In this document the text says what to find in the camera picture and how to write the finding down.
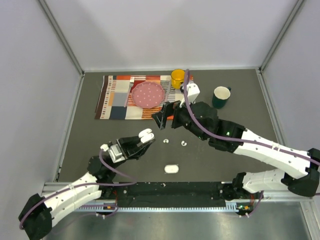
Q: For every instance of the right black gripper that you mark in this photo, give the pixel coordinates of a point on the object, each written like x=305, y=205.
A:
x=169, y=109

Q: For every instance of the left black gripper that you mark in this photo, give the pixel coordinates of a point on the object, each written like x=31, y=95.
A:
x=130, y=149

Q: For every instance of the white oval charging case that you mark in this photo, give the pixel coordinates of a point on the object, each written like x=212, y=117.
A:
x=171, y=169

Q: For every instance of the dark green white mug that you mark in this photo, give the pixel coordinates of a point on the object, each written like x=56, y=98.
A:
x=220, y=96

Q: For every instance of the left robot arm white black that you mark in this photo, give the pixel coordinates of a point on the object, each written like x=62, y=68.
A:
x=41, y=213

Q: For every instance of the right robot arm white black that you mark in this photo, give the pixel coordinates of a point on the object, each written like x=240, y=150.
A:
x=294, y=170

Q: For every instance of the pink dotted plate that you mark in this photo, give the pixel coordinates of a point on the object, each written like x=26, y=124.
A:
x=147, y=95

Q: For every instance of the grey knife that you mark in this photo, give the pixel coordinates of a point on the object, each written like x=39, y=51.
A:
x=167, y=92

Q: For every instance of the yellow glass mug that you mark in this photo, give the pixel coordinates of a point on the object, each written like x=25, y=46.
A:
x=177, y=78

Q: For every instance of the grey fork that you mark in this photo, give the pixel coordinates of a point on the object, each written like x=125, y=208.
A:
x=131, y=84

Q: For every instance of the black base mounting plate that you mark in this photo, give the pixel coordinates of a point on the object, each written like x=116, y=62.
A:
x=175, y=194

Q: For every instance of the colourful checked placemat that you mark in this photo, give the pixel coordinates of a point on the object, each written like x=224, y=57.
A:
x=110, y=105

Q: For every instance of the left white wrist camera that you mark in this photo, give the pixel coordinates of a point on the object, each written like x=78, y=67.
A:
x=115, y=152

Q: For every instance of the white slotted cable duct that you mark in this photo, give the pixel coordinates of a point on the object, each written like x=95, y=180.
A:
x=230, y=207

